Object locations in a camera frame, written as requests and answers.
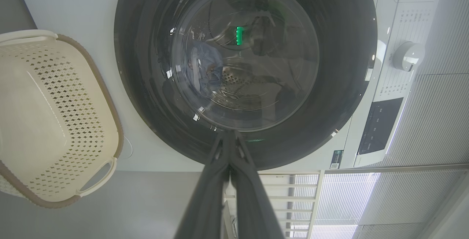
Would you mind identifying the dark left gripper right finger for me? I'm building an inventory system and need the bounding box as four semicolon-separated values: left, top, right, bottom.
230;131;286;239

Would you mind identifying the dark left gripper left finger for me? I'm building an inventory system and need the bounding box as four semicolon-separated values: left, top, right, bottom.
174;131;232;239

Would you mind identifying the blue bear print garment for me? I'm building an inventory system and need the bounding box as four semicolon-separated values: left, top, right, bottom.
200;43;224;85

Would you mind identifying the black round glass washer door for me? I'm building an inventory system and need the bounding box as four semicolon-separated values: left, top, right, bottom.
114;0;378;171

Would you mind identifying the steel washing machine drum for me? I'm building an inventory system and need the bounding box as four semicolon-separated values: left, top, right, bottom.
205;0;304;113

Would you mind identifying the black touch control panel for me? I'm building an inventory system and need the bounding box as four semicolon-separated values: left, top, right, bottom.
357;97;404;155

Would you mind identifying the white front-load washing machine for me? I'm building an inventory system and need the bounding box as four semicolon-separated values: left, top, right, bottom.
13;0;447;172

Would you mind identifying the white slatted rack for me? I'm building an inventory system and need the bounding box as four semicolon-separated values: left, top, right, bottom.
222;170;325;239

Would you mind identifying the small dark QR sticker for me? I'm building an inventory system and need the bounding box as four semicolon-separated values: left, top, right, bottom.
330;150;344;169

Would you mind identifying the round white filter cover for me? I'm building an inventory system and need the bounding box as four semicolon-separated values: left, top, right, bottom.
123;136;133;159

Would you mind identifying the cream basket with brown rim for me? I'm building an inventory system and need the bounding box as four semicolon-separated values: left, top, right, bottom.
0;30;124;209

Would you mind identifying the white round control dial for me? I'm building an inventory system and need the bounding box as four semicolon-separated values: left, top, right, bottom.
393;41;426;72

